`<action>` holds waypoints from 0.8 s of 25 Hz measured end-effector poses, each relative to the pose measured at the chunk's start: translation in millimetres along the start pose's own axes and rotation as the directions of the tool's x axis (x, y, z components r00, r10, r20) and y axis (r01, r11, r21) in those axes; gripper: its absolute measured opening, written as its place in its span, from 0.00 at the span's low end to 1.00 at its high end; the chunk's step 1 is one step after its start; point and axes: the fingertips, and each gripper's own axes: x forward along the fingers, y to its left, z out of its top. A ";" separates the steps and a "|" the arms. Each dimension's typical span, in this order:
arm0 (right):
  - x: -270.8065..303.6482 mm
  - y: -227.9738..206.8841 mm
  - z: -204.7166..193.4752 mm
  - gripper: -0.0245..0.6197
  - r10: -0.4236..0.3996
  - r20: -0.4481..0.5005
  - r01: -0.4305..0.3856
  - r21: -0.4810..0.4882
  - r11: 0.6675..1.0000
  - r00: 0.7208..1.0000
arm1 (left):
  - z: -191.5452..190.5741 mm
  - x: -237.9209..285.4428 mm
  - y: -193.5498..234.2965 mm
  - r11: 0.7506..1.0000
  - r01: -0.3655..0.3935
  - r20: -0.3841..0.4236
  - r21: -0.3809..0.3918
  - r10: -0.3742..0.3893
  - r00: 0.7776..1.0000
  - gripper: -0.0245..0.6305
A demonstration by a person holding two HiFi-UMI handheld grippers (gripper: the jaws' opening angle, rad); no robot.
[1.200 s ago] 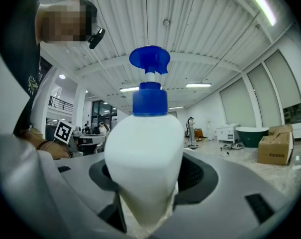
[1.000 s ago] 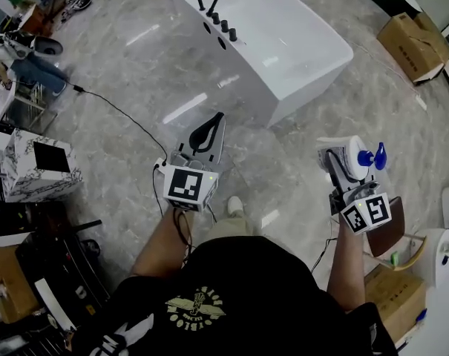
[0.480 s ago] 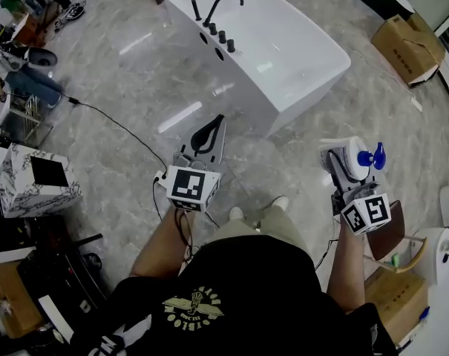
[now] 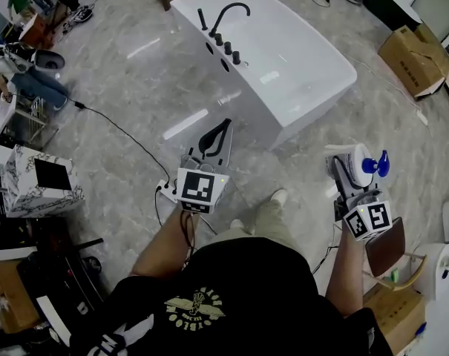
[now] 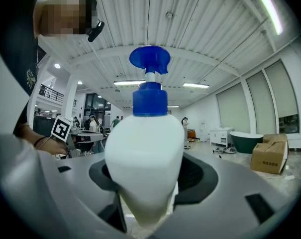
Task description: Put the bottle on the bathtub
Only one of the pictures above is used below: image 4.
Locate white power strip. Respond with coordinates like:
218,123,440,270
155,179,179,203

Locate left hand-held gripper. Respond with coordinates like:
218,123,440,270
175,118,235,214

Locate black curved faucet spout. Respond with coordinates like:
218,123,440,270
208,2,252,39

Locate person's beige trousers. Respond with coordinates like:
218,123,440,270
209,197,303,252

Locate closed cardboard box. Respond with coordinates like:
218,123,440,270
362,283,427,356

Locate person's right forearm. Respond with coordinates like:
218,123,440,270
324,228,367,317

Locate white bathtub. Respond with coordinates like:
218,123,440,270
169,0,358,151

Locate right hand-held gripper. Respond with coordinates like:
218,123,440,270
332,156,393,242

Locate person's black shirt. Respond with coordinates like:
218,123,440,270
68,237,394,356

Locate brown cardboard box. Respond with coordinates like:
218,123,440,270
0,259,42,336

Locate white extension cord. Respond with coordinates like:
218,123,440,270
341,51,430,126

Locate wooden vanity with white sink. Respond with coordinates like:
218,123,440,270
19,12,57,50

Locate white sink on metal stand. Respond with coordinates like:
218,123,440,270
0,91,59,148

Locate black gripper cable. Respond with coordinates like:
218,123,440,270
178,208,198,263
311,244,340,277

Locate white bottle with blue cap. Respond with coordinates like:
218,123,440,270
324,142,389,189

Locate person's left forearm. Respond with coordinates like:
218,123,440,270
131,208,201,278

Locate marble-patterned box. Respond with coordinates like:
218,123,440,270
0,144,85,219

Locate open cardboard box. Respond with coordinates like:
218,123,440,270
378,24,449,100

